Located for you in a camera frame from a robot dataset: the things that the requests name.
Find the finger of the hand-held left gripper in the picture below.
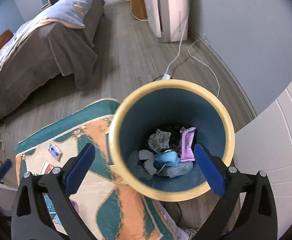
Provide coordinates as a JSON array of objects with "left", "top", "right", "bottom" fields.
[{"left": 0, "top": 158, "right": 13, "bottom": 182}]

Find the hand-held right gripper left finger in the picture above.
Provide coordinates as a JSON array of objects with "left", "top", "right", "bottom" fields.
[{"left": 11, "top": 143, "right": 98, "bottom": 240}]

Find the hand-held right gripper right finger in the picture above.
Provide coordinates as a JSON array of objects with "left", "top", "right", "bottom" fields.
[{"left": 193, "top": 142, "right": 278, "bottom": 240}]

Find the purple packet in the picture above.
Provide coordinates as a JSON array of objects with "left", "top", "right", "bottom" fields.
[{"left": 180, "top": 127, "right": 197, "bottom": 162}]

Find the small blue and white packet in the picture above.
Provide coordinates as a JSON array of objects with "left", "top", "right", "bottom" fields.
[{"left": 47, "top": 143, "right": 63, "bottom": 159}]

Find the red and white packet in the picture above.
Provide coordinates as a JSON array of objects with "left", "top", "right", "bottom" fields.
[{"left": 40, "top": 162, "right": 56, "bottom": 176}]

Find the black plastic bag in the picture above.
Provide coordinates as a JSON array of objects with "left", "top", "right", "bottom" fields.
[{"left": 160, "top": 126, "right": 184, "bottom": 153}]

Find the printed paper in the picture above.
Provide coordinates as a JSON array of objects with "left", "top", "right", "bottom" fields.
[{"left": 148, "top": 129, "right": 171, "bottom": 153}]

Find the teal bin with yellow rim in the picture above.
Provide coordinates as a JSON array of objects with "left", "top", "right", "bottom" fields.
[{"left": 109, "top": 79, "right": 236, "bottom": 202}]

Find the teal and orange quilted mat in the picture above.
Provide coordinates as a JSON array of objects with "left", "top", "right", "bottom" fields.
[{"left": 15, "top": 98, "right": 176, "bottom": 240}]

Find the white panelled door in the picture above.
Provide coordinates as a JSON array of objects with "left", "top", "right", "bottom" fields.
[{"left": 233, "top": 61, "right": 292, "bottom": 240}]

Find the white printed cloth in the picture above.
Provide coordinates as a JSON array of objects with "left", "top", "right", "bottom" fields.
[{"left": 155, "top": 200, "right": 199, "bottom": 240}]

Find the bed with brown blanket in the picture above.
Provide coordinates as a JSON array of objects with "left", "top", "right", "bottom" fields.
[{"left": 0, "top": 0, "right": 105, "bottom": 126}]

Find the blue printed quilt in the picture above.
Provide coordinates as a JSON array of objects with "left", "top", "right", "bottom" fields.
[{"left": 0, "top": 0, "right": 96, "bottom": 98}]

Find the white air purifier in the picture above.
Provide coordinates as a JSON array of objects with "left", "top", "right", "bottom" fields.
[{"left": 141, "top": 0, "right": 188, "bottom": 44}]

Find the wooden cabinet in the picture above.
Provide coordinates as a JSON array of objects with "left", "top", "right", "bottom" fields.
[{"left": 124, "top": 0, "right": 148, "bottom": 20}]

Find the white looped floor cable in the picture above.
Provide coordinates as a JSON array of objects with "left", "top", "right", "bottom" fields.
[{"left": 187, "top": 38, "right": 221, "bottom": 98}]

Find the white purifier power cable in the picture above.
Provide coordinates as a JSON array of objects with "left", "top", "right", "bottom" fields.
[{"left": 165, "top": 0, "right": 191, "bottom": 75}]

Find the white cable by cabinet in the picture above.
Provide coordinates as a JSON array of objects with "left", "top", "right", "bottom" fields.
[{"left": 130, "top": 0, "right": 151, "bottom": 22}]

